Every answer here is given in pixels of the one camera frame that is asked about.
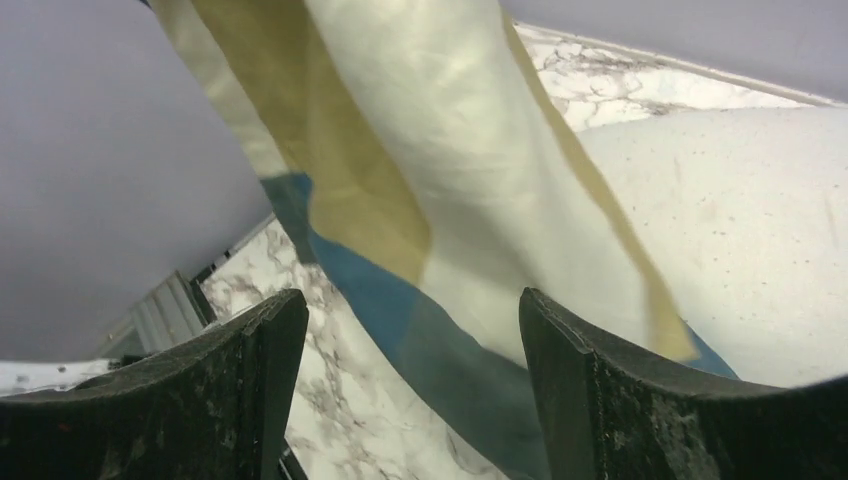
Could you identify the white pillow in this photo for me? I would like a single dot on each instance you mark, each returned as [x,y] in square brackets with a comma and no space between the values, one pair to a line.
[745,213]

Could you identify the aluminium table edge rail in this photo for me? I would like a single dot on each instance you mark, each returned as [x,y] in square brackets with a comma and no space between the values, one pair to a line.
[175,311]

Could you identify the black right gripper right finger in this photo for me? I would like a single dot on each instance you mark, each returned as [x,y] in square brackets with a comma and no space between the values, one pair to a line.
[610,409]

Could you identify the blue yellow patchwork pillowcase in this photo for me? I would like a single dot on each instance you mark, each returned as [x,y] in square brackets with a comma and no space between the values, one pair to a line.
[411,151]

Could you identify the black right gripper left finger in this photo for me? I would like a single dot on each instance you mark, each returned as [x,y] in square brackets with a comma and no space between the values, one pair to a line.
[214,407]

